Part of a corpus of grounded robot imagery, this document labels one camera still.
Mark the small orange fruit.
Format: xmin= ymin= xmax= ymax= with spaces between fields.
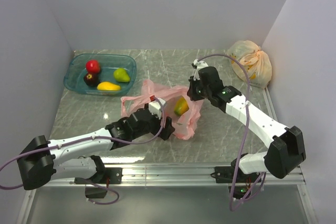
xmin=174 ymin=97 xmax=189 ymax=116

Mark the pink plastic bag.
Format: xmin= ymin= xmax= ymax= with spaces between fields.
xmin=121 ymin=79 xmax=204 ymax=140

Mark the green pear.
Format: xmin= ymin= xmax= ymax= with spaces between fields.
xmin=113 ymin=68 xmax=131 ymax=83

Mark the yellow fruit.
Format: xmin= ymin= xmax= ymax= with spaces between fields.
xmin=97 ymin=81 xmax=121 ymax=91

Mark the dark purple mangosteen fruit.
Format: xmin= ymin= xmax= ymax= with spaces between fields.
xmin=83 ymin=73 xmax=100 ymax=87

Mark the red apple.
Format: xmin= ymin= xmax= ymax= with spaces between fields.
xmin=86 ymin=60 xmax=101 ymax=74

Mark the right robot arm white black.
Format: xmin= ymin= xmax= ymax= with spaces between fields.
xmin=187 ymin=63 xmax=306 ymax=182

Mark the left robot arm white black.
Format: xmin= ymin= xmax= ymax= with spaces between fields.
xmin=17 ymin=108 xmax=175 ymax=190

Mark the orange knotted plastic bag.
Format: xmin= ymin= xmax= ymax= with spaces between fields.
xmin=226 ymin=40 xmax=272 ymax=89

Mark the teal transparent plastic basin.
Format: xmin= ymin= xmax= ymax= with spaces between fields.
xmin=64 ymin=54 xmax=137 ymax=97

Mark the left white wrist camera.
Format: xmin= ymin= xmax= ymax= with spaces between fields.
xmin=148 ymin=95 xmax=166 ymax=119

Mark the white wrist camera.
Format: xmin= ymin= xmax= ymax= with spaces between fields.
xmin=148 ymin=95 xmax=166 ymax=119
xmin=192 ymin=59 xmax=208 ymax=80

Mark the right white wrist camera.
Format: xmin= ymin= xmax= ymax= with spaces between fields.
xmin=192 ymin=59 xmax=208 ymax=80

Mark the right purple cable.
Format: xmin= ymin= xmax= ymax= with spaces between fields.
xmin=196 ymin=54 xmax=266 ymax=211

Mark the aluminium mounting rail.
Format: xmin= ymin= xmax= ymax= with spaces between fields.
xmin=44 ymin=163 xmax=306 ymax=187

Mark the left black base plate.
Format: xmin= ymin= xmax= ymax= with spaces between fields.
xmin=74 ymin=167 xmax=123 ymax=185

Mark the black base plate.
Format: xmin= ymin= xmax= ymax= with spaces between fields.
xmin=210 ymin=166 xmax=253 ymax=184
xmin=74 ymin=167 xmax=123 ymax=185

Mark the black box under rail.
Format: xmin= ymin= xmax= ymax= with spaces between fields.
xmin=85 ymin=187 xmax=107 ymax=199

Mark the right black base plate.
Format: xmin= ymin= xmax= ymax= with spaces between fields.
xmin=210 ymin=166 xmax=253 ymax=184

